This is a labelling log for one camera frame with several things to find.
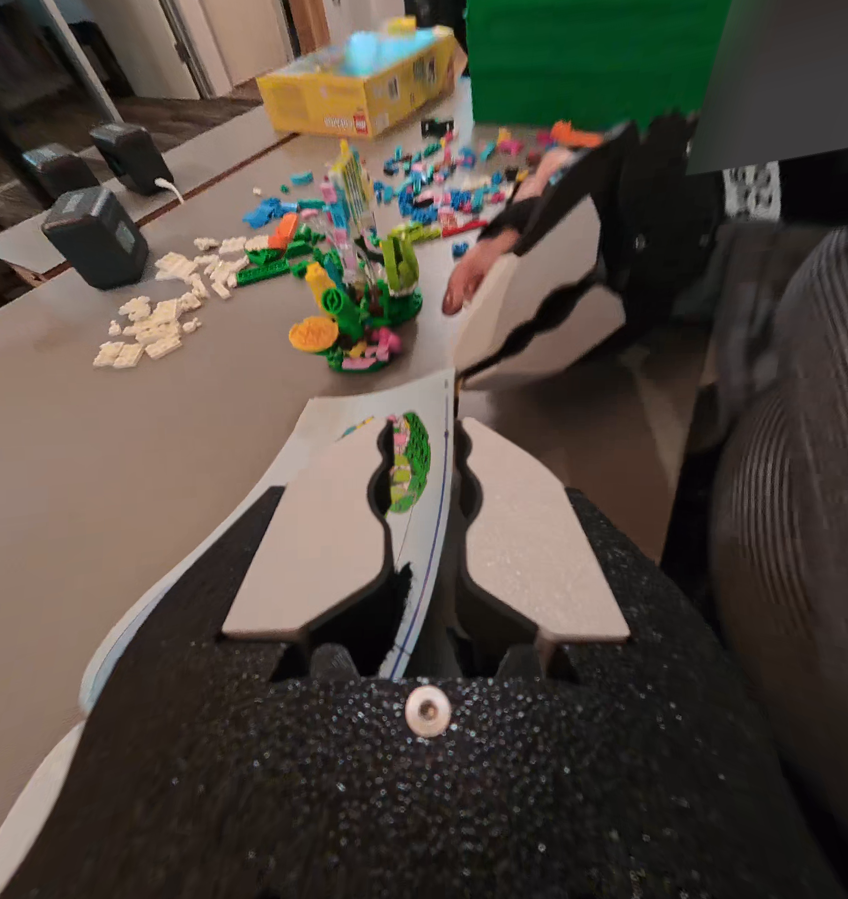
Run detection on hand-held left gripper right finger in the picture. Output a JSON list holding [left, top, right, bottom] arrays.
[[455, 416, 633, 646]]

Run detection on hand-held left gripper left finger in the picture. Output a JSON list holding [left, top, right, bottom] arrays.
[[220, 418, 397, 641]]

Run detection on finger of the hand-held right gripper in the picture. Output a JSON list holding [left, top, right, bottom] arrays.
[[455, 197, 604, 371], [461, 283, 628, 392]]

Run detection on instruction booklet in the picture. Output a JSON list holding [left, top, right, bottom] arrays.
[[0, 368, 461, 899]]

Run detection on green lego plant model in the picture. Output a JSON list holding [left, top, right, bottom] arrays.
[[287, 211, 425, 375]]

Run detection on striped fish brick model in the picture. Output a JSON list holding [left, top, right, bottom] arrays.
[[318, 139, 377, 243]]

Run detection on grey desk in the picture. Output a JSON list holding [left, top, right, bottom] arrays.
[[0, 70, 713, 865]]

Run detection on person's right hand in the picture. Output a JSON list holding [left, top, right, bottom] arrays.
[[441, 146, 590, 317]]

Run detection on scattered colourful brick pieces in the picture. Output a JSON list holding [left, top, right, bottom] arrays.
[[283, 116, 604, 261]]

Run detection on green storage bin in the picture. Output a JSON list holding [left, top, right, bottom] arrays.
[[464, 0, 734, 134]]

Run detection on yellow brick set box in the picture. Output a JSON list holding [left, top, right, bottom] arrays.
[[255, 17, 467, 139]]

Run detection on pile of white brick pieces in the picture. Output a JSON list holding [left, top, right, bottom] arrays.
[[92, 235, 273, 369]]

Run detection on pile of green brick pieces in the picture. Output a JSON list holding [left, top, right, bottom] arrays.
[[236, 235, 326, 285]]

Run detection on person's grey sweater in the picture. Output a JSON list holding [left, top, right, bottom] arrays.
[[708, 225, 848, 865]]

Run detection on pile of blue brick pieces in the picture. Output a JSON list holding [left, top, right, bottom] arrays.
[[243, 198, 302, 229]]

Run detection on black power station with display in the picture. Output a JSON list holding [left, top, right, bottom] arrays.
[[41, 186, 151, 291]]

